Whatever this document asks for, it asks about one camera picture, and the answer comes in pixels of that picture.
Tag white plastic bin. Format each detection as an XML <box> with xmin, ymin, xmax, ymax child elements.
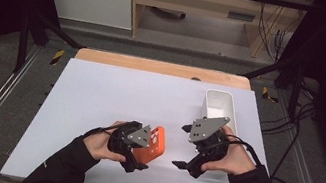
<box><xmin>189</xmin><ymin>87</ymin><xmax>247</xmax><ymax>183</ymax></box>

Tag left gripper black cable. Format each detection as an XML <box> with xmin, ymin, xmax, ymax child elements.
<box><xmin>83</xmin><ymin>114</ymin><xmax>133</xmax><ymax>146</ymax></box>

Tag wooden table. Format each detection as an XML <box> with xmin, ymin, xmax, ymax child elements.
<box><xmin>74</xmin><ymin>45</ymin><xmax>254</xmax><ymax>91</ymax></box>

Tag orange phone case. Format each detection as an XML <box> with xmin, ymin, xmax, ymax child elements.
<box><xmin>130</xmin><ymin>122</ymin><xmax>169</xmax><ymax>167</ymax></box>

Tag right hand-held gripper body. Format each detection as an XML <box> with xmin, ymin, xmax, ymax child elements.
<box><xmin>182</xmin><ymin>110</ymin><xmax>235</xmax><ymax>183</ymax></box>

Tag black frame leg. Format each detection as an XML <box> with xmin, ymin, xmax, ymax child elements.
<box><xmin>234</xmin><ymin>48</ymin><xmax>309</xmax><ymax>120</ymax></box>
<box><xmin>12</xmin><ymin>5</ymin><xmax>91</xmax><ymax>85</ymax></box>

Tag hanging black cables bundle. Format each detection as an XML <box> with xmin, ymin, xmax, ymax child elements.
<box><xmin>250</xmin><ymin>0</ymin><xmax>303</xmax><ymax>65</ymax></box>

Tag person's left hand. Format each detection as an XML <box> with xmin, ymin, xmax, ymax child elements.
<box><xmin>79</xmin><ymin>115</ymin><xmax>134</xmax><ymax>166</ymax></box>

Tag wooden desk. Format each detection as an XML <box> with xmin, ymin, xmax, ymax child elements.
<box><xmin>119</xmin><ymin>0</ymin><xmax>305</xmax><ymax>66</ymax></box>

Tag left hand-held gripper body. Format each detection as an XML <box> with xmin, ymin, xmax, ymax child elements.
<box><xmin>104</xmin><ymin>116</ymin><xmax>155</xmax><ymax>171</ymax></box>

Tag black floor cables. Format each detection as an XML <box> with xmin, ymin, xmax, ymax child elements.
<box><xmin>259</xmin><ymin>74</ymin><xmax>323</xmax><ymax>144</ymax></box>

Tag white table sheet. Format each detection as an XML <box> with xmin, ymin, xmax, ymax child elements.
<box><xmin>0</xmin><ymin>48</ymin><xmax>282</xmax><ymax>183</ymax></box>

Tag person's right hand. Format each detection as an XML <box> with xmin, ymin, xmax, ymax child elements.
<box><xmin>200</xmin><ymin>122</ymin><xmax>263</xmax><ymax>182</ymax></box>

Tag black yellow floor tape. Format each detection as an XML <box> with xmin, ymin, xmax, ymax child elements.
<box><xmin>50</xmin><ymin>48</ymin><xmax>67</xmax><ymax>68</ymax></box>
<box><xmin>260</xmin><ymin>86</ymin><xmax>281</xmax><ymax>104</ymax></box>

